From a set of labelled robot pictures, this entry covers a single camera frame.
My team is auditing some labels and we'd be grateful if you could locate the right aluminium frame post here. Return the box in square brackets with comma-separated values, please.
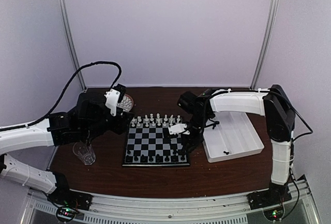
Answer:
[250, 0, 279, 89]

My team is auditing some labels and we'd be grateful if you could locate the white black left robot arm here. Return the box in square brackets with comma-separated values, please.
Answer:
[1, 89, 134, 205]

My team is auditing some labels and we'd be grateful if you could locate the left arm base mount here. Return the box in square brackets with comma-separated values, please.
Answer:
[44, 191, 93, 223]

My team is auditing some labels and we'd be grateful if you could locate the white plastic tray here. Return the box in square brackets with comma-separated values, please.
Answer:
[203, 112, 264, 163]

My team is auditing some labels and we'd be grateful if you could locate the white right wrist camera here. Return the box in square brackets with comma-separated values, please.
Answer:
[168, 123, 190, 135]

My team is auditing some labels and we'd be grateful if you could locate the floral ceramic plate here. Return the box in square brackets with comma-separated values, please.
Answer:
[117, 94, 134, 112]

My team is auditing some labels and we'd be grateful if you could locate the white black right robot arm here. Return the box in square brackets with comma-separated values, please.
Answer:
[173, 84, 301, 204]

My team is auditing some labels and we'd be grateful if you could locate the white chess king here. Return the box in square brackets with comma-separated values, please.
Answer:
[156, 113, 161, 123]

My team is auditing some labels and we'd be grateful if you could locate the left aluminium frame post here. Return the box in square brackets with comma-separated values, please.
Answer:
[53, 0, 87, 90]

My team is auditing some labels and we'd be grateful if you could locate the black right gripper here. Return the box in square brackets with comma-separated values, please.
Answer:
[181, 113, 211, 151]

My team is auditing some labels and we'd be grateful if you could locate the white chess bishop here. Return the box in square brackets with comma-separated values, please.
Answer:
[144, 115, 149, 123]

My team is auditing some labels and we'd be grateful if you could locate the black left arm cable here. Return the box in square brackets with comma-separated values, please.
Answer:
[0, 62, 122, 131]

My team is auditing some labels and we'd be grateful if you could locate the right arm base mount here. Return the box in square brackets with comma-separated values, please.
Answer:
[247, 190, 292, 222]

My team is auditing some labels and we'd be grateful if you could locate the front aluminium rail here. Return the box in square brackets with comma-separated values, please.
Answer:
[18, 181, 322, 223]

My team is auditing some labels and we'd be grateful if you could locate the black chess bishop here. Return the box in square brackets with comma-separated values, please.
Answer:
[210, 121, 219, 129]

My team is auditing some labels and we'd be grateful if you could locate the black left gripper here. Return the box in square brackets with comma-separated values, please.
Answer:
[82, 107, 134, 140]

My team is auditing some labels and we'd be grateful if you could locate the black white chessboard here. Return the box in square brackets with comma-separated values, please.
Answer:
[122, 115, 190, 167]

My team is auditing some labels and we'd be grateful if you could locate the aluminium frame post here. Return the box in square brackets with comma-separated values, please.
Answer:
[53, 0, 87, 90]
[250, 0, 279, 89]

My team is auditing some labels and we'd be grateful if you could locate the clear drinking glass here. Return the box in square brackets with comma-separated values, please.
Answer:
[72, 142, 96, 166]

